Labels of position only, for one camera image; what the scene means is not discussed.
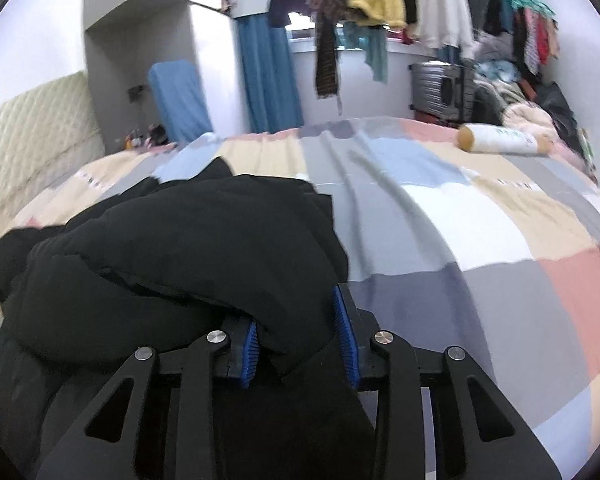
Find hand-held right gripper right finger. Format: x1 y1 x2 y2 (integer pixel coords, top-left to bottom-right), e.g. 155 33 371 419
333 285 564 480

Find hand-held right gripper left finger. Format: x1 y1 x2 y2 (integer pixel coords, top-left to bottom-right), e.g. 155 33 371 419
36 316 259 480

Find black jacket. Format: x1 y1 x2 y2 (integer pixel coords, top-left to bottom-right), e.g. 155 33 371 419
0 158 390 480

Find pile of clothes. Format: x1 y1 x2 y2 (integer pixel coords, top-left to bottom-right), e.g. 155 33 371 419
468 30 599 171

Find red and striped hanging clothes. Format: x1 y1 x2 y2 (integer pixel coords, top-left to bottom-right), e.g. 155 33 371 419
509 0 562 77

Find patchwork bed sheet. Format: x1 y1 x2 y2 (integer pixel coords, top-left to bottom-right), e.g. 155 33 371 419
0 116 600 480

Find blue covered board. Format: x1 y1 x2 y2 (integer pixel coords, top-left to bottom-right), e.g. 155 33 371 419
148 59 215 145

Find grey ribbed suitcase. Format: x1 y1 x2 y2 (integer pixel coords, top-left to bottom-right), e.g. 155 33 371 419
409 62 477 128

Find blue curtain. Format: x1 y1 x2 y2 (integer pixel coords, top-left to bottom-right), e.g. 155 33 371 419
236 12 306 135

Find dark striped hanging scarf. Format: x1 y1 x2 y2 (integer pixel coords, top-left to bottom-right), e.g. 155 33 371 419
305 0 352 101

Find teal hanging garment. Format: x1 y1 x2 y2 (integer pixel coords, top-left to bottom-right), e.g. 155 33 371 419
344 21 390 84

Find cream quilted headboard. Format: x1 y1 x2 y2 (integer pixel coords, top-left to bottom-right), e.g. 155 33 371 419
0 71 106 221

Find white wardrobe cabinet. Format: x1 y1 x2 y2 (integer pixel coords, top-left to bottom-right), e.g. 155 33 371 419
83 0 251 151

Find white hanging sweatshirt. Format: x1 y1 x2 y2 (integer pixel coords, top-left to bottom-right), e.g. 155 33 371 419
418 0 477 51

